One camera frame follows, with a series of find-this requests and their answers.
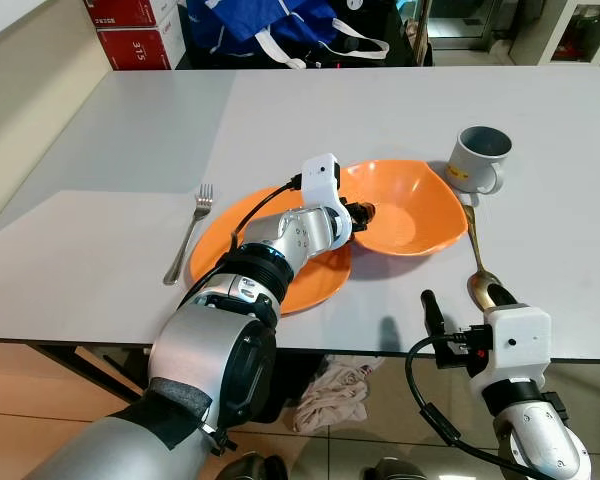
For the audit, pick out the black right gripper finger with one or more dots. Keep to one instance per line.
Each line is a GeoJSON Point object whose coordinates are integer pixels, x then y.
{"type": "Point", "coordinates": [433, 315]}

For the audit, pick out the orange plastic bowl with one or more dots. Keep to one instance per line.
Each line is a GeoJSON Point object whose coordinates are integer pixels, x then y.
{"type": "Point", "coordinates": [410, 210]}

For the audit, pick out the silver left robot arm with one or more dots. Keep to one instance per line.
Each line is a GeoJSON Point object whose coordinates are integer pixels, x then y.
{"type": "Point", "coordinates": [210, 350]}

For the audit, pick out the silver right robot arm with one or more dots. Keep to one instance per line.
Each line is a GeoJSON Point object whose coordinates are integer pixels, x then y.
{"type": "Point", "coordinates": [550, 450]}

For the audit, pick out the gold metal spoon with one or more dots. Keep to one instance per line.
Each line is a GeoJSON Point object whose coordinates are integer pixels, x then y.
{"type": "Point", "coordinates": [483, 290]}

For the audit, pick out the orange plastic plate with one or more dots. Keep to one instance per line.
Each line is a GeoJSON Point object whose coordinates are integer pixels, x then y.
{"type": "Point", "coordinates": [315, 282]}

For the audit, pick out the grey mug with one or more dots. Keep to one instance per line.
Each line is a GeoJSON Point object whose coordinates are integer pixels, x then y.
{"type": "Point", "coordinates": [470, 170]}

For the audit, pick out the beige crumpled cloth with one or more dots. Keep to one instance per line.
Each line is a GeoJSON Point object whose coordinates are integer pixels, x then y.
{"type": "Point", "coordinates": [330, 395]}

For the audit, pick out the dark robot right foot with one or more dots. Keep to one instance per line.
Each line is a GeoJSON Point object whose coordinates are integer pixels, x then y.
{"type": "Point", "coordinates": [392, 470]}

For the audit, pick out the dark robot foot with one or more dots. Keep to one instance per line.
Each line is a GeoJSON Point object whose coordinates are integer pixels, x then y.
{"type": "Point", "coordinates": [250, 468]}
{"type": "Point", "coordinates": [392, 470]}

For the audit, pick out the silver fork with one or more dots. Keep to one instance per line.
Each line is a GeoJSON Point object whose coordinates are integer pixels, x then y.
{"type": "Point", "coordinates": [202, 200]}

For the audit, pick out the dark robot left foot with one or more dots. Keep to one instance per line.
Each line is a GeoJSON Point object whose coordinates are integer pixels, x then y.
{"type": "Point", "coordinates": [250, 468]}

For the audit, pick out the red cardboard box with print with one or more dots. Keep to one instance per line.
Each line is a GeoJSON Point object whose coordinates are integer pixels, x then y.
{"type": "Point", "coordinates": [130, 48]}

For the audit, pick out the white glass door cabinet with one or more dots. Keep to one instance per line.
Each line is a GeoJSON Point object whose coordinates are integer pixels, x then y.
{"type": "Point", "coordinates": [580, 40]}

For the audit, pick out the black table leg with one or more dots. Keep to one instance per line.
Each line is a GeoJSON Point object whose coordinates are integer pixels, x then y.
{"type": "Point", "coordinates": [90, 368]}

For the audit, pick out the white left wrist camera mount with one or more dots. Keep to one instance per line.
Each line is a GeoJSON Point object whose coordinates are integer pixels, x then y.
{"type": "Point", "coordinates": [320, 180]}

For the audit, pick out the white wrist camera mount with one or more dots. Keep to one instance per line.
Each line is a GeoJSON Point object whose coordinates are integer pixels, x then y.
{"type": "Point", "coordinates": [320, 180]}
{"type": "Point", "coordinates": [520, 345]}

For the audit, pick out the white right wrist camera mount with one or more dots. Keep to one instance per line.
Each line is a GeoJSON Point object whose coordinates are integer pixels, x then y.
{"type": "Point", "coordinates": [520, 345]}

